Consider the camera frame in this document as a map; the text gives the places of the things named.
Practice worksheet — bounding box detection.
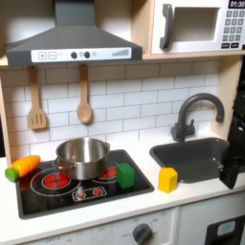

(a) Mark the yellow block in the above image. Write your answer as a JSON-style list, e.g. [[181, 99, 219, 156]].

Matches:
[[157, 167, 179, 194]]

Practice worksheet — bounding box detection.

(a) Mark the green block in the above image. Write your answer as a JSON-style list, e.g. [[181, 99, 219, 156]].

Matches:
[[115, 162, 136, 189]]

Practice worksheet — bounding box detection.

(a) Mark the steel pot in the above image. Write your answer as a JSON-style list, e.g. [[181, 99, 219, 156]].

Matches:
[[52, 137, 112, 182]]

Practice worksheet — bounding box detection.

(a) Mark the grey oven knob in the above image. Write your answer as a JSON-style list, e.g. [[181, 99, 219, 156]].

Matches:
[[131, 222, 154, 245]]

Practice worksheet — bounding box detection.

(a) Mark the white toy microwave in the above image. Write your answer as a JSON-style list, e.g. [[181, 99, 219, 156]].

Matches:
[[150, 0, 245, 56]]

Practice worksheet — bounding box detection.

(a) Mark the dark grey sink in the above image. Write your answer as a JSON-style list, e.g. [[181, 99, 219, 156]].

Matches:
[[148, 136, 232, 185]]

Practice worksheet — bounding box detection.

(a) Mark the orange toy carrot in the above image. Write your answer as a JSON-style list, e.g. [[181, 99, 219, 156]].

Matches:
[[4, 154, 42, 184]]

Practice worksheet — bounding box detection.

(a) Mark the grey range hood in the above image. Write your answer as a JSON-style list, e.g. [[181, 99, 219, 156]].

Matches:
[[5, 0, 144, 68]]

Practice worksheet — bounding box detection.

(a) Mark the dark grey tap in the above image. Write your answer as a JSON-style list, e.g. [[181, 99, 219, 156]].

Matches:
[[170, 92, 226, 144]]

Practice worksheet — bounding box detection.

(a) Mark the wooden spoon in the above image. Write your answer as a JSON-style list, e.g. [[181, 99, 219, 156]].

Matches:
[[76, 63, 94, 125]]

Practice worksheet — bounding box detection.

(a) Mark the black toy stove top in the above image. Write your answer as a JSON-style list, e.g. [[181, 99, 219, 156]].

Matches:
[[14, 148, 156, 220]]

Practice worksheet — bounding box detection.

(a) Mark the black oven door handle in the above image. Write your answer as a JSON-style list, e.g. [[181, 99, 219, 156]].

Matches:
[[204, 214, 245, 245]]

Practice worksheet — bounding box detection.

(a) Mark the slotted wooden spatula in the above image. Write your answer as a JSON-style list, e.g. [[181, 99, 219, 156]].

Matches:
[[27, 65, 49, 131]]

